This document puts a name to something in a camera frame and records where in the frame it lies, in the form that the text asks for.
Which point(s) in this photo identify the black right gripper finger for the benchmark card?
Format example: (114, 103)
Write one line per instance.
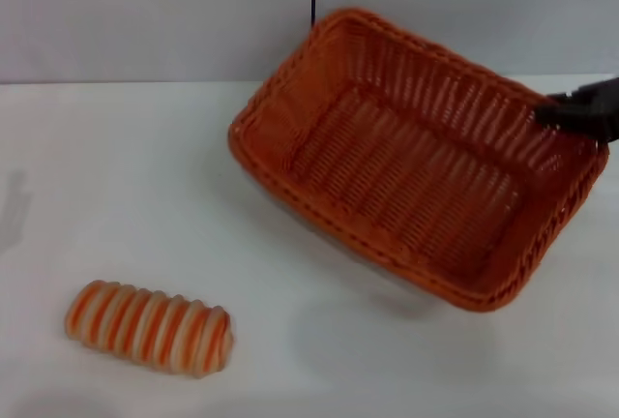
(566, 96)
(558, 113)

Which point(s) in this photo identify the orange woven plastic basket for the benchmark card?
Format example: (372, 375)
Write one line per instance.
(396, 181)

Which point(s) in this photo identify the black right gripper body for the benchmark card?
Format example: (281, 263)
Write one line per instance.
(603, 108)

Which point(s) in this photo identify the orange striped toy bread loaf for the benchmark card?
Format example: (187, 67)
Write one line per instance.
(150, 328)

